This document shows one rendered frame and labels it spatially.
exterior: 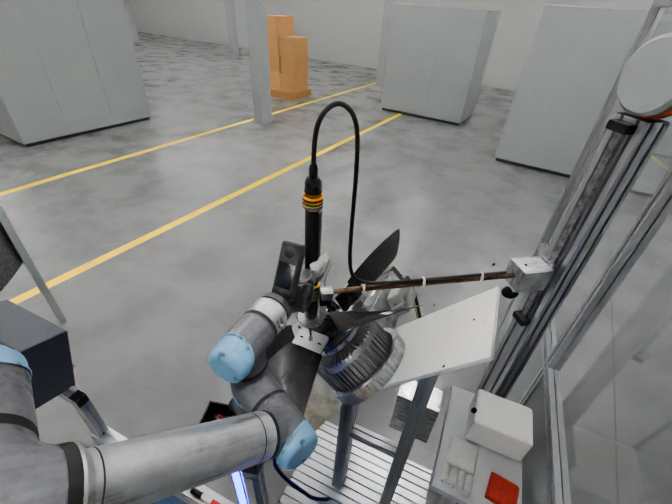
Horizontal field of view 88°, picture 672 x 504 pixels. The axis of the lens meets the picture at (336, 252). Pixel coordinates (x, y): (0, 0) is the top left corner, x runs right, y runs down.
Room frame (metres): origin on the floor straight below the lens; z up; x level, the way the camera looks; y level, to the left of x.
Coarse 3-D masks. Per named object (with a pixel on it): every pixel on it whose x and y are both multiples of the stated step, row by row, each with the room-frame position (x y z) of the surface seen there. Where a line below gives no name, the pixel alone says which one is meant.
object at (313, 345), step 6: (300, 330) 0.69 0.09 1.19; (306, 330) 0.69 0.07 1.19; (306, 336) 0.67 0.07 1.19; (312, 336) 0.67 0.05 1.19; (318, 336) 0.67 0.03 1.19; (324, 336) 0.67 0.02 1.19; (294, 342) 0.65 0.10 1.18; (300, 342) 0.65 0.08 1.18; (306, 342) 0.65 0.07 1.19; (312, 342) 0.65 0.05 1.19; (318, 342) 0.65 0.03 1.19; (324, 342) 0.65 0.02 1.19; (312, 348) 0.63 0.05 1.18; (318, 348) 0.63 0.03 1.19
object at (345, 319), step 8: (328, 312) 0.67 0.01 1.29; (336, 312) 0.65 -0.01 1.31; (344, 312) 0.63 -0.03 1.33; (352, 312) 0.61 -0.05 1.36; (360, 312) 0.59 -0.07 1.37; (368, 312) 0.58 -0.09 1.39; (376, 312) 0.57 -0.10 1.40; (336, 320) 0.56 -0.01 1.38; (344, 320) 0.55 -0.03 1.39; (352, 320) 0.54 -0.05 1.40; (360, 320) 0.53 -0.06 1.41; (368, 320) 0.52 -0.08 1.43; (344, 328) 0.50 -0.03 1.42; (352, 328) 0.50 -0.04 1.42
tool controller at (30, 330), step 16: (0, 304) 0.67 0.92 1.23; (16, 304) 0.68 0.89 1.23; (0, 320) 0.60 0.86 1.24; (16, 320) 0.61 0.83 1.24; (32, 320) 0.62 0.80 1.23; (0, 336) 0.55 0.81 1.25; (16, 336) 0.55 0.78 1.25; (32, 336) 0.56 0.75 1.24; (48, 336) 0.57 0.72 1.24; (64, 336) 0.59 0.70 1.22; (32, 352) 0.52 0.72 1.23; (48, 352) 0.55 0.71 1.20; (64, 352) 0.57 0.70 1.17; (32, 368) 0.51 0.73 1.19; (48, 368) 0.53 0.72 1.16; (64, 368) 0.55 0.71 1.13; (32, 384) 0.49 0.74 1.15; (48, 384) 0.51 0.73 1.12; (64, 384) 0.54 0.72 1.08; (48, 400) 0.49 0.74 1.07
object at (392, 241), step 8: (384, 240) 0.86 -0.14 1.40; (392, 240) 0.91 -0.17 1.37; (376, 248) 0.85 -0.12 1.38; (384, 248) 0.89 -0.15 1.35; (392, 248) 0.94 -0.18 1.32; (368, 256) 0.84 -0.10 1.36; (376, 256) 0.87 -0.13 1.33; (384, 256) 0.91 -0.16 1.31; (392, 256) 0.96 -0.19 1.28; (368, 264) 0.86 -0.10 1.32; (376, 264) 0.89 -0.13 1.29; (384, 264) 0.93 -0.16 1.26; (360, 272) 0.84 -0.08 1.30; (368, 272) 0.87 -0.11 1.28; (376, 272) 0.90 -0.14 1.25; (352, 280) 0.82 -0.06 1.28; (368, 280) 0.87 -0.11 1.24
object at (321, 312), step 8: (320, 288) 0.67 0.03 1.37; (328, 288) 0.67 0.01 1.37; (320, 296) 0.66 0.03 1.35; (328, 296) 0.65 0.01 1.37; (320, 304) 0.64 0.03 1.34; (328, 304) 0.64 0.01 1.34; (304, 312) 0.66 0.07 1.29; (320, 312) 0.64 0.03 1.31; (304, 320) 0.63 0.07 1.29; (312, 320) 0.64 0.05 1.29; (320, 320) 0.64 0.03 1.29
